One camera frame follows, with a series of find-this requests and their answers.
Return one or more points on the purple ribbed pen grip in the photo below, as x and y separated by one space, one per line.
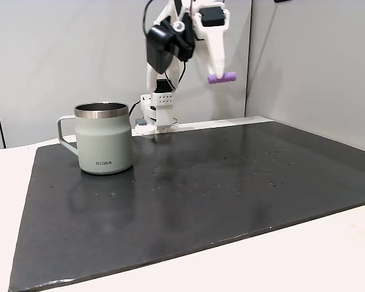
228 77

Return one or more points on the sage green steel mug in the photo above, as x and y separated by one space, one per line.
105 143

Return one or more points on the dark grey table mat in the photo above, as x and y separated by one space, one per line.
185 197

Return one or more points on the black camera box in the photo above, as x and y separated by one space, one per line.
158 50

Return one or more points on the black wall fixture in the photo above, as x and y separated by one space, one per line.
283 1

